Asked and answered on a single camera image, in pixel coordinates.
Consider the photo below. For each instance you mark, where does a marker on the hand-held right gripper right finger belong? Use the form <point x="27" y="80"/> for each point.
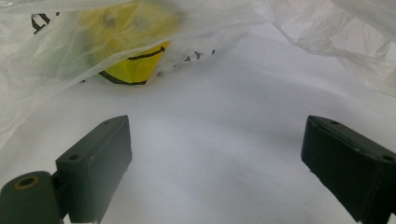
<point x="348" y="168"/>

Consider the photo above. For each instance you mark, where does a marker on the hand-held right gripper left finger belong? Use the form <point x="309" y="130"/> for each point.
<point x="93" y="168"/>

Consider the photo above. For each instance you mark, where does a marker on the yellow snack packet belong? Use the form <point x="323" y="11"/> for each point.
<point x="137" y="67"/>

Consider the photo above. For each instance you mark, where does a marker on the translucent white plastic bag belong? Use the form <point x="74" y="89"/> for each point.
<point x="43" y="62"/>

